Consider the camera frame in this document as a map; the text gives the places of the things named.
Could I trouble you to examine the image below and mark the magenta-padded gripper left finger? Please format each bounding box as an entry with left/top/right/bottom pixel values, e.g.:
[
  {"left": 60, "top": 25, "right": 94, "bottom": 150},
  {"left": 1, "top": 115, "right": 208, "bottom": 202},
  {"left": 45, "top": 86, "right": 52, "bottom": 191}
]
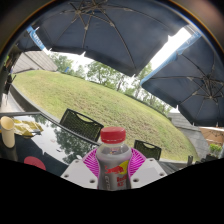
[{"left": 60, "top": 148, "right": 102, "bottom": 190}]

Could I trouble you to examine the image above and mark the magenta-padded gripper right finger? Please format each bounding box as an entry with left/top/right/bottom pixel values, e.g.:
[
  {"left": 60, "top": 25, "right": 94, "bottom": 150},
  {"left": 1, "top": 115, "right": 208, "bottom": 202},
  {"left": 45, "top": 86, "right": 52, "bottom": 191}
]
[{"left": 127, "top": 147, "right": 168, "bottom": 190}]

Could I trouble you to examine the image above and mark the red-capped grey drink bottle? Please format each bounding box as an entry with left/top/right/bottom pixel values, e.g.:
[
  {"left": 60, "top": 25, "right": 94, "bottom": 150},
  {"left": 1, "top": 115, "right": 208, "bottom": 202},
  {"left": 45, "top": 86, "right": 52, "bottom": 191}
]
[{"left": 95, "top": 126, "right": 133, "bottom": 192}]

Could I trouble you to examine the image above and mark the black wicker chair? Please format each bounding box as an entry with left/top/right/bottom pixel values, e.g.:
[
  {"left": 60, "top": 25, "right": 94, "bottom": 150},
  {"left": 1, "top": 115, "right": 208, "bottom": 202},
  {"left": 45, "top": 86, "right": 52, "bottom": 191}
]
[
  {"left": 133, "top": 139, "right": 163, "bottom": 162},
  {"left": 59, "top": 108, "right": 105, "bottom": 143}
]

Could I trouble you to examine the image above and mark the flat round red coaster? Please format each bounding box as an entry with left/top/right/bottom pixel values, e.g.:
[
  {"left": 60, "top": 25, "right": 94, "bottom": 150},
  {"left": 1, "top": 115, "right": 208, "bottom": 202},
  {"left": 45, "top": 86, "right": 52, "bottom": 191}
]
[{"left": 23, "top": 155, "right": 47, "bottom": 171}]

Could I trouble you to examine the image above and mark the grey-roofed building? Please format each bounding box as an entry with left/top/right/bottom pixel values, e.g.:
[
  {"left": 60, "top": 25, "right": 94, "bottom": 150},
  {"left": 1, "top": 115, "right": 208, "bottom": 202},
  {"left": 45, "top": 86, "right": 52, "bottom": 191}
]
[
  {"left": 11, "top": 49, "right": 58, "bottom": 74},
  {"left": 166, "top": 112, "right": 209, "bottom": 159}
]

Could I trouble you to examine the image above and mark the yellow plastic packet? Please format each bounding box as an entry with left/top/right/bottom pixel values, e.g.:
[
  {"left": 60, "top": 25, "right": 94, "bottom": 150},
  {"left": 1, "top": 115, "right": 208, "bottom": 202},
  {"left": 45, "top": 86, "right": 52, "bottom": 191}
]
[{"left": 13, "top": 118, "right": 44, "bottom": 138}]

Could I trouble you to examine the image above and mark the beige patio umbrella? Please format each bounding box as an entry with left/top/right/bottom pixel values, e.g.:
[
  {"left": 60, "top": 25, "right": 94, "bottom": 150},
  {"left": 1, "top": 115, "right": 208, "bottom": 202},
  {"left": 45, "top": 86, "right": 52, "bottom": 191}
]
[{"left": 199, "top": 125, "right": 224, "bottom": 148}]

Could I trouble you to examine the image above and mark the large navy patio umbrella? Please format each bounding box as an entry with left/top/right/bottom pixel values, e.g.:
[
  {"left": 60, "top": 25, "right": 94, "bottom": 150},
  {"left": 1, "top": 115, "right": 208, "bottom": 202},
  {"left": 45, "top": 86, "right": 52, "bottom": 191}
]
[
  {"left": 16, "top": 0, "right": 191, "bottom": 78},
  {"left": 139, "top": 31, "right": 224, "bottom": 128}
]

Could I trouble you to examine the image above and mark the navy umbrella with light-blue edge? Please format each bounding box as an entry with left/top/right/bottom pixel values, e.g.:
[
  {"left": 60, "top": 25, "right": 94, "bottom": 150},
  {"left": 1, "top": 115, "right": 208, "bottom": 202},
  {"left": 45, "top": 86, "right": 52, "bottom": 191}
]
[{"left": 16, "top": 25, "right": 48, "bottom": 53}]

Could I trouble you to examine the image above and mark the cream mug with yellow handle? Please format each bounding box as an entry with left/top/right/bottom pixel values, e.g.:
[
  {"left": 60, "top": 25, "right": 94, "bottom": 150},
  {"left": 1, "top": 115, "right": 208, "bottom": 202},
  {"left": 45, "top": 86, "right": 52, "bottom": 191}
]
[{"left": 0, "top": 115, "right": 16, "bottom": 149}]

